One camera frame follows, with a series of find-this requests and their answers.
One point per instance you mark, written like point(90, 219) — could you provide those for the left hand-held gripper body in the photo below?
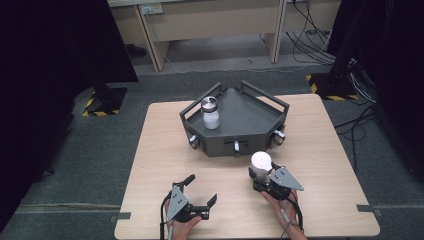
point(181, 205)

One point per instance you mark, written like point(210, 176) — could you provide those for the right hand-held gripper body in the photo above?
point(283, 181)

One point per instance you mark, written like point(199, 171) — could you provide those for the dark grey corner rack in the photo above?
point(243, 116)

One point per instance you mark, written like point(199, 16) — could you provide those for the glass shaker with metal lid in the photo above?
point(210, 115)

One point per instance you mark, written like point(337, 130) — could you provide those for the person's left hand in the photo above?
point(183, 228)

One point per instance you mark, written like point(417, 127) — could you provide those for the person's right hand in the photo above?
point(283, 208)

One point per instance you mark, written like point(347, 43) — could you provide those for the white-tipped rack hook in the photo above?
point(236, 146)
point(278, 136)
point(193, 140)

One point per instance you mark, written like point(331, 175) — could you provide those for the grey floor tape strip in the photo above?
point(120, 216)
point(368, 209)

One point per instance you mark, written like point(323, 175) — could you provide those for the black stand base striped tape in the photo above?
point(103, 103)
point(333, 88)

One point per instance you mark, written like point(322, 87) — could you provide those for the beige office desk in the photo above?
point(213, 26)

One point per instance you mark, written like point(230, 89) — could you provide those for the black curtain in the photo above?
point(393, 66)
point(50, 66)

